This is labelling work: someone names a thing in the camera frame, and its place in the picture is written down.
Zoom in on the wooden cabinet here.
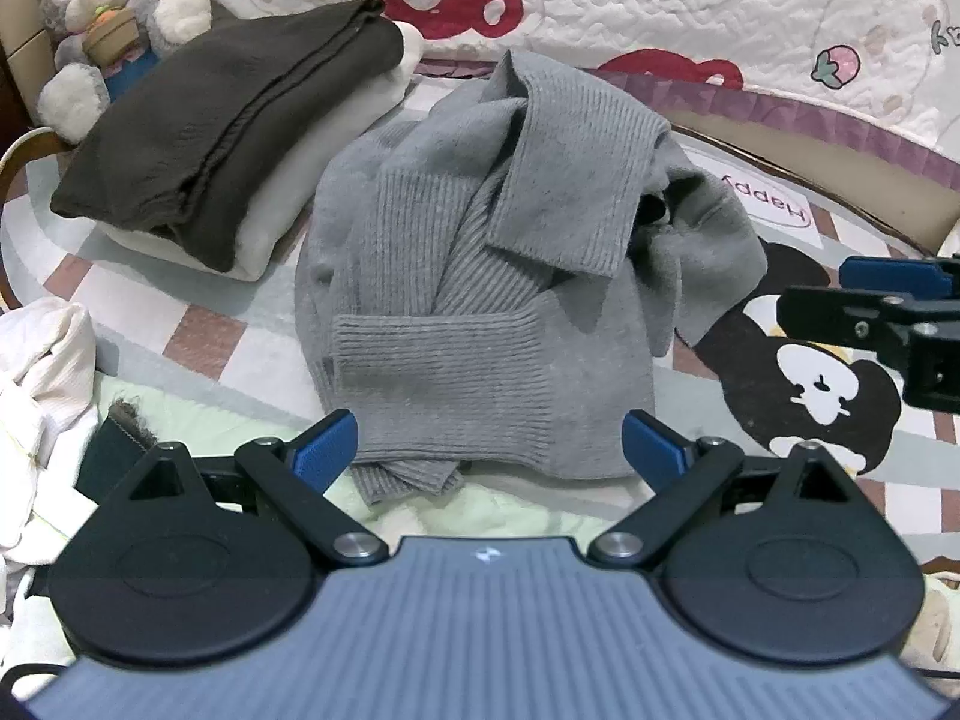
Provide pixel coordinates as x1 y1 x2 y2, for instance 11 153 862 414
0 0 55 124

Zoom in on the white clothes pile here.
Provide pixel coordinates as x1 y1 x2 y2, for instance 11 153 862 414
2 298 98 622

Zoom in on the white red bear quilt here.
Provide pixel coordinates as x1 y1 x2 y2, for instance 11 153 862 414
217 0 958 156

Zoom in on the grey knit sweater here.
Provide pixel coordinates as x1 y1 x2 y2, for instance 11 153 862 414
295 52 766 504

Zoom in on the folded white garment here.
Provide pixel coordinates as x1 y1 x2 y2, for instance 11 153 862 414
104 18 427 283

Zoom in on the grey bunny plush toy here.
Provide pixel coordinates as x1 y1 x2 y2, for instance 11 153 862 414
37 0 213 145

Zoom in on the folded dark brown garment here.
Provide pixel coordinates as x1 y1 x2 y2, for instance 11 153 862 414
50 0 404 271

